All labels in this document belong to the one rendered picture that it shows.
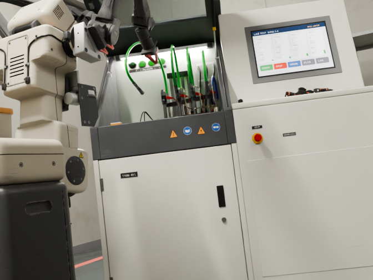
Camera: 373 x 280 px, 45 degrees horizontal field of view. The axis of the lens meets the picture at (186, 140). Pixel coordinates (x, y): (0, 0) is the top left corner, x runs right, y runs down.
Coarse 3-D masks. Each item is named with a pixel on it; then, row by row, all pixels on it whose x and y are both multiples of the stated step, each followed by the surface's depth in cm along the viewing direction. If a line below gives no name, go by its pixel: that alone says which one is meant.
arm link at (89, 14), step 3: (72, 9) 219; (75, 9) 221; (75, 12) 219; (78, 12) 221; (81, 12) 222; (84, 12) 227; (87, 12) 228; (90, 12) 229; (93, 12) 229; (78, 15) 220; (81, 15) 222; (84, 15) 226; (87, 15) 226; (90, 15) 227; (78, 18) 221; (90, 18) 226
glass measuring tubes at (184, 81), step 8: (176, 72) 270; (184, 72) 270; (168, 80) 273; (176, 80) 271; (184, 80) 272; (184, 88) 270; (184, 104) 269; (192, 104) 269; (176, 112) 271; (184, 112) 271; (192, 112) 268
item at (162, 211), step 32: (128, 160) 218; (160, 160) 217; (192, 160) 216; (224, 160) 214; (128, 192) 217; (160, 192) 216; (192, 192) 214; (224, 192) 213; (128, 224) 216; (160, 224) 214; (192, 224) 213; (224, 224) 212; (128, 256) 215; (160, 256) 213; (192, 256) 212; (224, 256) 211
